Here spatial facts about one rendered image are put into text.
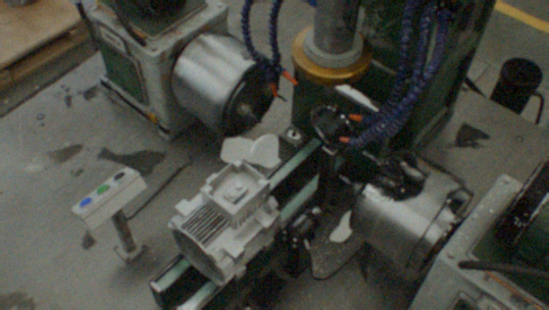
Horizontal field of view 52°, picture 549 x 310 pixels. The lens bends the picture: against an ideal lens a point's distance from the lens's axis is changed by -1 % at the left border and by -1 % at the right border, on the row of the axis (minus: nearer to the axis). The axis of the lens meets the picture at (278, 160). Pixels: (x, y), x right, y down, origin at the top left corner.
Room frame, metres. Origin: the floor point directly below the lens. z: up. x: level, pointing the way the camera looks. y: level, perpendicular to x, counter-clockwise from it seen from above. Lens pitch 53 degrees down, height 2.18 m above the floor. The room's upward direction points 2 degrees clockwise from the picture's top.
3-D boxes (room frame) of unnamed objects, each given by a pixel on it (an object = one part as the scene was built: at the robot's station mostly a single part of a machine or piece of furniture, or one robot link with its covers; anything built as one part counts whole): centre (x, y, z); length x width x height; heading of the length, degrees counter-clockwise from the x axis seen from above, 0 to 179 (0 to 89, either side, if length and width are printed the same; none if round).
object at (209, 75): (1.14, 0.19, 1.04); 0.37 x 0.25 x 0.25; 51
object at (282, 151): (1.04, -0.04, 0.86); 0.07 x 0.06 x 0.12; 51
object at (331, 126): (0.99, -0.14, 1.02); 0.15 x 0.02 x 0.15; 51
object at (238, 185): (0.70, 0.09, 1.11); 0.12 x 0.11 x 0.07; 141
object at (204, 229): (0.67, 0.12, 1.02); 0.20 x 0.19 x 0.19; 141
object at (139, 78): (1.29, 0.38, 0.99); 0.35 x 0.31 x 0.37; 51
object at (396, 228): (0.71, -0.34, 1.04); 0.41 x 0.25 x 0.25; 51
